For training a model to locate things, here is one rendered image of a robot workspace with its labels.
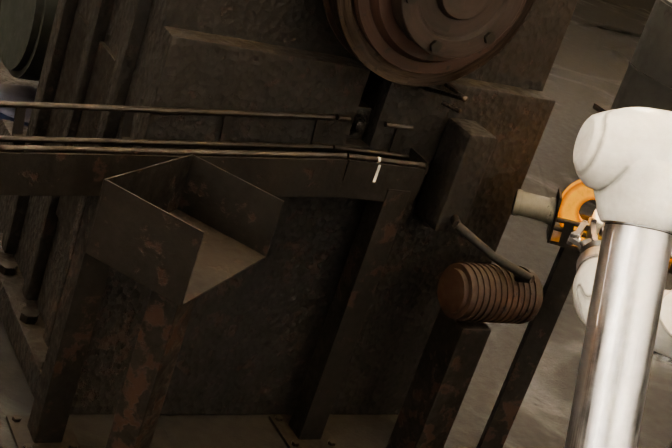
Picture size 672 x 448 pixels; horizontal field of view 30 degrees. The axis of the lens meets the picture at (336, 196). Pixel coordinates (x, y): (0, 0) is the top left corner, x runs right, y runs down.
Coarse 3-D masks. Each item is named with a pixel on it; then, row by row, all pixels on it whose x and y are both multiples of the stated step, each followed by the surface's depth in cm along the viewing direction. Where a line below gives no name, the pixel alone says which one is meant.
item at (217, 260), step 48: (144, 192) 218; (192, 192) 229; (240, 192) 224; (96, 240) 208; (144, 240) 203; (192, 240) 199; (240, 240) 226; (192, 288) 208; (144, 336) 223; (144, 384) 225; (144, 432) 230
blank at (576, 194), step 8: (576, 184) 274; (568, 192) 274; (576, 192) 274; (584, 192) 274; (592, 192) 274; (568, 200) 275; (576, 200) 275; (584, 200) 274; (560, 208) 276; (568, 208) 276; (576, 208) 275; (560, 216) 276; (568, 216) 276; (576, 216) 276; (560, 224) 277
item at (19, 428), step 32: (384, 224) 268; (352, 256) 274; (384, 256) 272; (64, 288) 247; (96, 288) 244; (352, 288) 273; (64, 320) 245; (352, 320) 277; (64, 352) 248; (320, 352) 282; (64, 384) 251; (320, 384) 281; (32, 416) 257; (64, 416) 255; (288, 416) 294; (320, 416) 286
